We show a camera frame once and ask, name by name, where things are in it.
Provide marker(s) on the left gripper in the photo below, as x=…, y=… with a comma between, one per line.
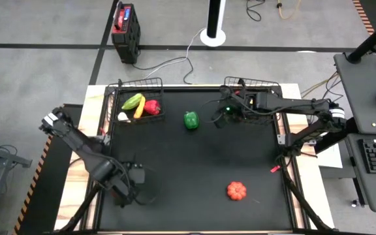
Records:
x=126, y=194

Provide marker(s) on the black cart base beam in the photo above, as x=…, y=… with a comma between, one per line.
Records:
x=336, y=140

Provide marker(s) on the bright red bell pepper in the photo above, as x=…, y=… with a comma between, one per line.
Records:
x=152, y=107

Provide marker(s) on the black floor mat striped edge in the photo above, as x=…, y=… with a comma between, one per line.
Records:
x=44, y=182

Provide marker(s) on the orange pumpkin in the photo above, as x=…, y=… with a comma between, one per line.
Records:
x=236, y=191

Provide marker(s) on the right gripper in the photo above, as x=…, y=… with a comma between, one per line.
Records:
x=237, y=104

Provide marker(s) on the white paper sheet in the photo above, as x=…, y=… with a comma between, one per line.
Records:
x=331, y=160

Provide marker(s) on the white garlic bulb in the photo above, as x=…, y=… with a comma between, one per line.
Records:
x=122, y=117

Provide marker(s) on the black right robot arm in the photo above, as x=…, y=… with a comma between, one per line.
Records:
x=289, y=104

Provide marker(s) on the cart caster wheel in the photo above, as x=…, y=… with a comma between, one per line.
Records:
x=355, y=203

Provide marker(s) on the green bell pepper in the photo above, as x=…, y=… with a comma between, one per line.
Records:
x=191, y=120

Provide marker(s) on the black table mat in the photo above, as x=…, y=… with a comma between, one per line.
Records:
x=191, y=209

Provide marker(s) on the small red tag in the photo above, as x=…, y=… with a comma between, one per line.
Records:
x=276, y=168

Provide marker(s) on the grey computer cart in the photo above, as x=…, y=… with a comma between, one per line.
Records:
x=357, y=85

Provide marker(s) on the black monitor pole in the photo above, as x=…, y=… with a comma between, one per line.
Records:
x=370, y=40

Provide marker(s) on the black white pole with base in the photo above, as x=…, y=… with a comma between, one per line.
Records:
x=213, y=19

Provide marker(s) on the red and black power box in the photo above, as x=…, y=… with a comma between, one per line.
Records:
x=126, y=36

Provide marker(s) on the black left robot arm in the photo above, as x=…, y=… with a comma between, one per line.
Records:
x=87, y=153

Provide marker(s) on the green cucumber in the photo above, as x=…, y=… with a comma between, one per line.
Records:
x=131, y=102

